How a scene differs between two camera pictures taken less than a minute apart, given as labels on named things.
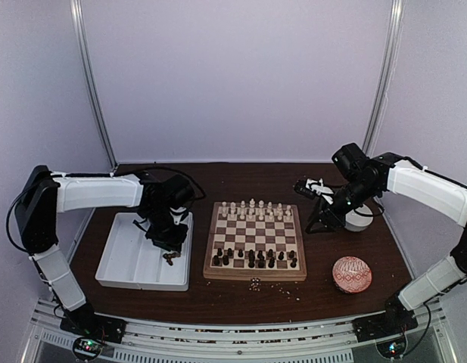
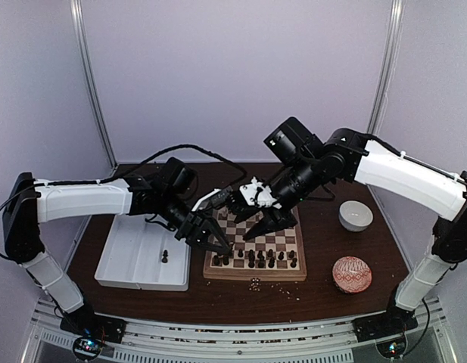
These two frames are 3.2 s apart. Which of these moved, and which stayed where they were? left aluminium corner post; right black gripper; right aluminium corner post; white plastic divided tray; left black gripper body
Moved: left black gripper body; right black gripper
Stayed: left aluminium corner post; white plastic divided tray; right aluminium corner post
